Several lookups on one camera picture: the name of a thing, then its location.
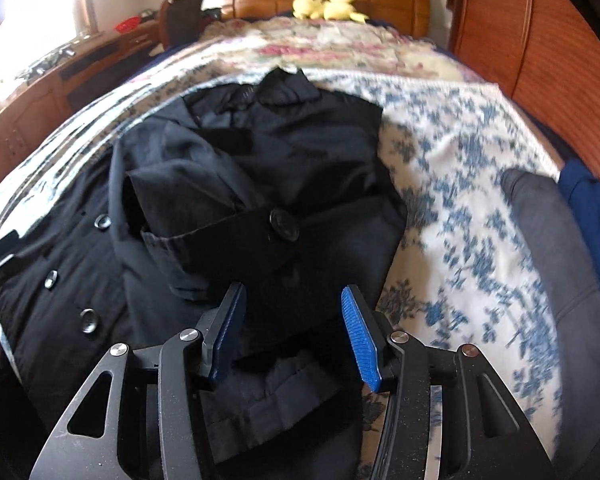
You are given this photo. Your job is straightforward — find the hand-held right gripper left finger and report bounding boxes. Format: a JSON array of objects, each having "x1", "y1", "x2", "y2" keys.
[{"x1": 29, "y1": 281, "x2": 248, "y2": 480}]

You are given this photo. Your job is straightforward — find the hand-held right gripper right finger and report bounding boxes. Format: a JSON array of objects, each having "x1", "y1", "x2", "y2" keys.
[{"x1": 341, "y1": 285, "x2": 553, "y2": 480}]

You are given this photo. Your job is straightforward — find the black button coat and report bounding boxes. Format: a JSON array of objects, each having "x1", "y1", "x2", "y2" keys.
[{"x1": 0, "y1": 67, "x2": 411, "y2": 480}]

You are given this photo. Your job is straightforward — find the long wooden desk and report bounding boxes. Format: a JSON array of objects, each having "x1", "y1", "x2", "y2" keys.
[{"x1": 0, "y1": 20, "x2": 171, "y2": 221}]

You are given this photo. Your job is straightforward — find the black metal tool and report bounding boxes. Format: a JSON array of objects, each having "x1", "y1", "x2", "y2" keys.
[{"x1": 27, "y1": 47, "x2": 76, "y2": 76}]

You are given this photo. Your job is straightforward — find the blue floral blanket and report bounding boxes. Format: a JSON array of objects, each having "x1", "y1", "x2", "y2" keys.
[{"x1": 0, "y1": 67, "x2": 566, "y2": 480}]

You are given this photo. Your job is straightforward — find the grey folded cloth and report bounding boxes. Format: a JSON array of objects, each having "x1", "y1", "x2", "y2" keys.
[{"x1": 500, "y1": 169, "x2": 600, "y2": 480}]

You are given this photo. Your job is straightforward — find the wooden framed window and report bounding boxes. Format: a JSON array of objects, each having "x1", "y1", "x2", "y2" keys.
[{"x1": 0, "y1": 0, "x2": 98, "y2": 111}]

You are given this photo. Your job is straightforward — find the navy folded cloth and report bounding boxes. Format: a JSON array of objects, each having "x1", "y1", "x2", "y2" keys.
[{"x1": 559, "y1": 160, "x2": 600, "y2": 321}]

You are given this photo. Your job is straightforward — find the dark wooden chair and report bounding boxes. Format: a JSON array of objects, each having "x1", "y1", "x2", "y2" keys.
[{"x1": 159, "y1": 0, "x2": 206, "y2": 51}]

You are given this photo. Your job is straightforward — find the pink floral quilt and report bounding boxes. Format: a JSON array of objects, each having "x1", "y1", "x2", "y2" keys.
[{"x1": 170, "y1": 17, "x2": 481, "y2": 86}]

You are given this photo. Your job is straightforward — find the yellow plush toy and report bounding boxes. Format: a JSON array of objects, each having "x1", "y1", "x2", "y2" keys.
[{"x1": 292, "y1": 0, "x2": 368, "y2": 23}]

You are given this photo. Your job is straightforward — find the wooden slatted wardrobe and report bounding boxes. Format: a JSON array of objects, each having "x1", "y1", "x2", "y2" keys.
[{"x1": 447, "y1": 0, "x2": 600, "y2": 146}]

